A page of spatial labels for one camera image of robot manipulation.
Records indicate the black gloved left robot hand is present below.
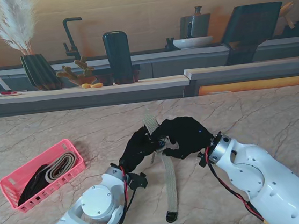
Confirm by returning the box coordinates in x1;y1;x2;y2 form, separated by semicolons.
115;124;167;174

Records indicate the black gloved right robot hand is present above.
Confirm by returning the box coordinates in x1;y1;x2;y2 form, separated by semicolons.
149;113;216;163

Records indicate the pale grey braided belt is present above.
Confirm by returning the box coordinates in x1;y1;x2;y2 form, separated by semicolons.
142;112;182;224

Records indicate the pink plastic storage basket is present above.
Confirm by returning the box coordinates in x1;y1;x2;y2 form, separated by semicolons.
0;137;91;216

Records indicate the tan braided belt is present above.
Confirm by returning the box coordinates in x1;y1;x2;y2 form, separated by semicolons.
41;151;80;184

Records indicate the dark brown braided belt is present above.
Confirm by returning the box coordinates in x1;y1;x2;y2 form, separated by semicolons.
13;163;54;206

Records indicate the printed kitchen scene backdrop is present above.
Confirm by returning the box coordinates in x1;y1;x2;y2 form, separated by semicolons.
0;0;299;119

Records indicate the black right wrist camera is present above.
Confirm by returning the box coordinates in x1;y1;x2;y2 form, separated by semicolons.
196;150;210;168

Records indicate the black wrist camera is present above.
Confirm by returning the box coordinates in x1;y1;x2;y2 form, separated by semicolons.
128;171;150;191
196;150;210;168

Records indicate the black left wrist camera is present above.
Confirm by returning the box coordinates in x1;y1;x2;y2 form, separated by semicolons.
128;171;150;191

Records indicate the red black left arm cable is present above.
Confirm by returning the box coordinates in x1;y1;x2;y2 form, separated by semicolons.
93;164;141;224

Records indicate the red black arm cable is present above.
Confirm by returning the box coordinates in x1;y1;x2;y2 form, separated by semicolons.
93;164;141;224
203;139;272;224

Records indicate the red black right arm cable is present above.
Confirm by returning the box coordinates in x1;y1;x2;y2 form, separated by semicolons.
203;139;272;224

